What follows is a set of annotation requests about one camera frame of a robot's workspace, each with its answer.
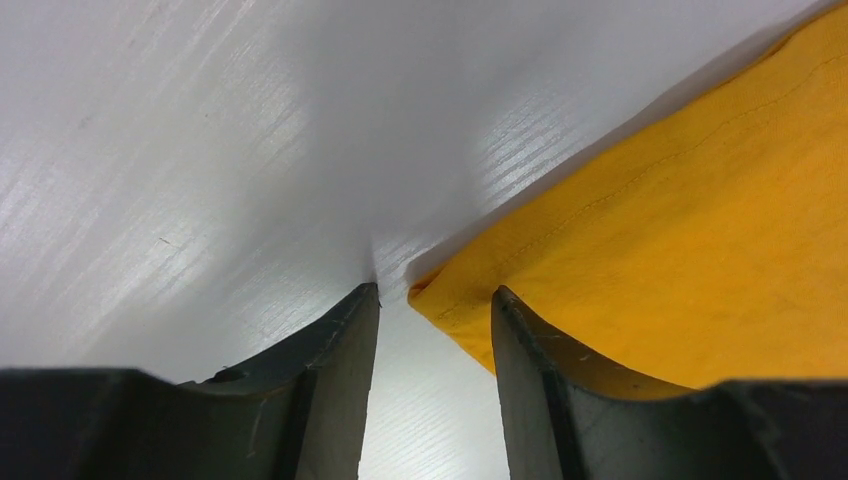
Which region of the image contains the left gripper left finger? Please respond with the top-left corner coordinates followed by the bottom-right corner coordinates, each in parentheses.
top-left (1, 283), bottom-right (380, 479)

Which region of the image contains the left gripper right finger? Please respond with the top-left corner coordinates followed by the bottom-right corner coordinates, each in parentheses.
top-left (491, 287), bottom-right (847, 479)

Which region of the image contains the yellow t-shirt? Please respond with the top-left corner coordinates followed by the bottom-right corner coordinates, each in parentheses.
top-left (408, 4), bottom-right (847, 387)

